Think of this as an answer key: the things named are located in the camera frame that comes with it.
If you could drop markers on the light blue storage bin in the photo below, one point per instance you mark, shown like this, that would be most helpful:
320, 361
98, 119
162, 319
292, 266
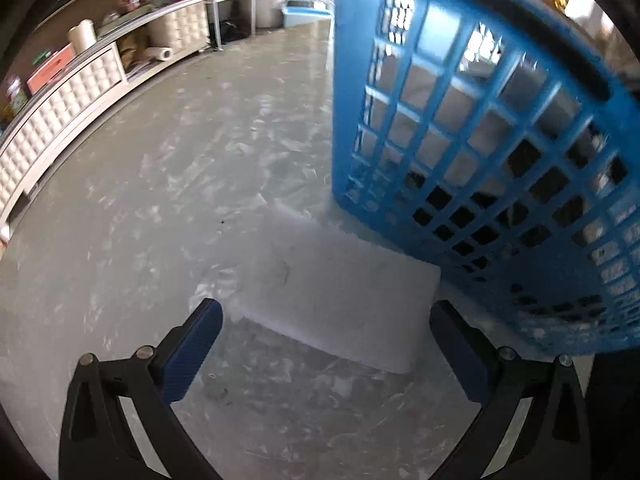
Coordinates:
303, 12

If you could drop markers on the white paper roll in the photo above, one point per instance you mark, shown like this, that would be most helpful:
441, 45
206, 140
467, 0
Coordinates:
160, 54

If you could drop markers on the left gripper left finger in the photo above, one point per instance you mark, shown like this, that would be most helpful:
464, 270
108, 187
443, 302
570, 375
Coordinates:
96, 441

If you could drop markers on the white plastic jug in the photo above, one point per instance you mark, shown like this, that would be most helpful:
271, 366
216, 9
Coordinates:
82, 36

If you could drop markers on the blue plastic laundry basket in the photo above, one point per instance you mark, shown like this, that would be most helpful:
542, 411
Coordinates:
440, 91

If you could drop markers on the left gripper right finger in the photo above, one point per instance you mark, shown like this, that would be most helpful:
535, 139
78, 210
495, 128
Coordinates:
553, 442

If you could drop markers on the white tufted TV cabinet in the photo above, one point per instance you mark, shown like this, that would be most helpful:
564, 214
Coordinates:
93, 82

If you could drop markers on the pink storage box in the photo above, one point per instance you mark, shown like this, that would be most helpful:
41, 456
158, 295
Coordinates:
50, 68

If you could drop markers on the white foam pad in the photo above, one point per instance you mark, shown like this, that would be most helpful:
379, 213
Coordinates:
335, 292

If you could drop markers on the black plush toy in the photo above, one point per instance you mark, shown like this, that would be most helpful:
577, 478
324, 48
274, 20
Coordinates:
555, 238

